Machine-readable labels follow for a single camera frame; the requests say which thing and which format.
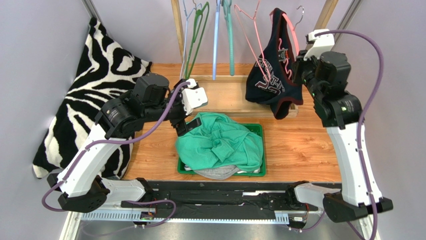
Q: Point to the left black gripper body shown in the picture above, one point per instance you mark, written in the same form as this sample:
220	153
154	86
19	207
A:
177	113

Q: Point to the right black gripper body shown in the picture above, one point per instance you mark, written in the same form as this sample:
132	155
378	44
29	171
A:
300	70

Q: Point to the navy maroon tank top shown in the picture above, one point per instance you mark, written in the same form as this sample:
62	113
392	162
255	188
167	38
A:
267	82

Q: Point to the green tank top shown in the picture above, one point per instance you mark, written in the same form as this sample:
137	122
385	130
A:
219	142

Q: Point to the grey tank top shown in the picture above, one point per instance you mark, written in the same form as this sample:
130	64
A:
219	173

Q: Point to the green plastic hanger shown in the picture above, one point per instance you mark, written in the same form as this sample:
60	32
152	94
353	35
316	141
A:
199	26

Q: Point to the light blue wire hanger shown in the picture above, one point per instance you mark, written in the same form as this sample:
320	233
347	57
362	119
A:
186	36

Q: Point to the teal plastic hanger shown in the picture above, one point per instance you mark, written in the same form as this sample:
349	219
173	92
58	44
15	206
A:
226	5

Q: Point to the light blue plastic hanger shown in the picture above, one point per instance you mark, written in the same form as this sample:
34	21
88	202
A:
216	38

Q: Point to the blue white striped tank top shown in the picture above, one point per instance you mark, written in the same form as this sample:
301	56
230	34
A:
186	168

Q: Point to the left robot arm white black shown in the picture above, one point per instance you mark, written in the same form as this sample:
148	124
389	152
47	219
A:
151	100

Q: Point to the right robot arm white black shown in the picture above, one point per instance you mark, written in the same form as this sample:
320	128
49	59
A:
325	77

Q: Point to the green plastic tray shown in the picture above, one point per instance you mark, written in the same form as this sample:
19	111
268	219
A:
260	172

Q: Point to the zebra print blanket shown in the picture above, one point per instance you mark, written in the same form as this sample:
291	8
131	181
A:
104	72

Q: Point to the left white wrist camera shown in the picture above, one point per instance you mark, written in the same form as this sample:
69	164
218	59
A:
193	97

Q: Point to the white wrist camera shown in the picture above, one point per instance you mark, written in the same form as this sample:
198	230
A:
193	97
321	42

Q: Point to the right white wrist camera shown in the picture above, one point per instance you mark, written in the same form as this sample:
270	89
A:
321	42

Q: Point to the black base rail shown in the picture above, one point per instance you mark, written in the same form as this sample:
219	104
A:
227	202

